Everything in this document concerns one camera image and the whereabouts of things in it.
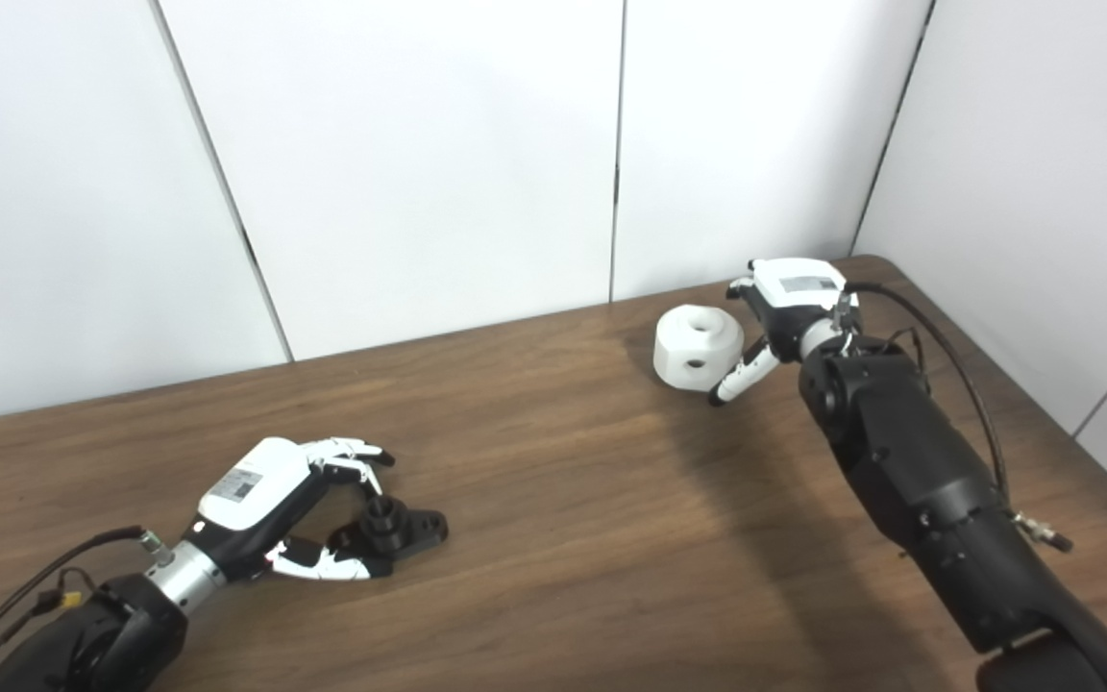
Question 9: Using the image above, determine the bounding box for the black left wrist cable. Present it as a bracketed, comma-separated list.
[0, 525, 175, 688]

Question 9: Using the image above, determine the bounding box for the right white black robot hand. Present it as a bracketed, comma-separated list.
[707, 258, 860, 408]

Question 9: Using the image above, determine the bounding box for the black flanged holder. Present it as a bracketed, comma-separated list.
[328, 495, 450, 578]

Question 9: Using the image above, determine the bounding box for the round white piece with holes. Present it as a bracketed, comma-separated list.
[652, 305, 745, 390]

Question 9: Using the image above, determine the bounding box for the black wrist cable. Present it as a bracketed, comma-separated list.
[0, 525, 175, 688]
[842, 282, 1075, 555]

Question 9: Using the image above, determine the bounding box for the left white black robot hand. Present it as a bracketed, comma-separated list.
[184, 437, 396, 582]

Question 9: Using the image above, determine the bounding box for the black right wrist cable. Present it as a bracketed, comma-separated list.
[842, 282, 1075, 555]

